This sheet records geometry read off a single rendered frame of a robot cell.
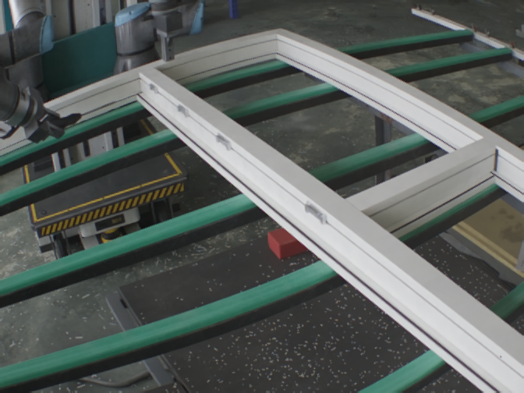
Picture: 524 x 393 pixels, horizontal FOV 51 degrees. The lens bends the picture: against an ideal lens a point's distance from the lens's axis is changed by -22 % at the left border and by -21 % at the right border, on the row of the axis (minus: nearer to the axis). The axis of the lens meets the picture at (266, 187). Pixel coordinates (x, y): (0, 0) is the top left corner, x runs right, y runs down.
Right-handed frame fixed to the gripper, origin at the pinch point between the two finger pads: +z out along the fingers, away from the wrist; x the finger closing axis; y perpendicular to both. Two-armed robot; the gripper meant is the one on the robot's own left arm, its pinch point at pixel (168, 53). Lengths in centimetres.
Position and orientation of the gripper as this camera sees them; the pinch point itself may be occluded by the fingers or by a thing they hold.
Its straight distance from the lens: 171.8
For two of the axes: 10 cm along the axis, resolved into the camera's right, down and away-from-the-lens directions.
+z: 0.7, 8.6, 5.1
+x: 5.1, 4.1, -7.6
